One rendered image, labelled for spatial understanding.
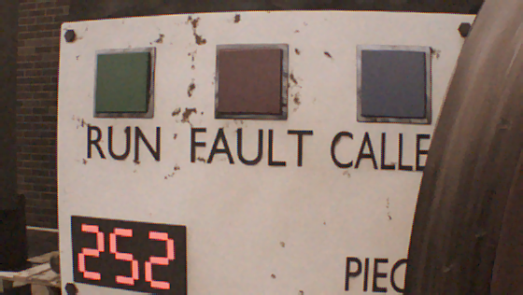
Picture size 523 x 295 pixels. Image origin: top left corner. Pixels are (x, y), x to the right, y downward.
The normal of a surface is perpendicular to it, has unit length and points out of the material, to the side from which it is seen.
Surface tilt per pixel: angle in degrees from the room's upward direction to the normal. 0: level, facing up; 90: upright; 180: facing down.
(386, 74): 90
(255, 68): 90
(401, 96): 90
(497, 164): 90
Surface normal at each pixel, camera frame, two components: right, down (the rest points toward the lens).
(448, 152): -0.30, 0.04
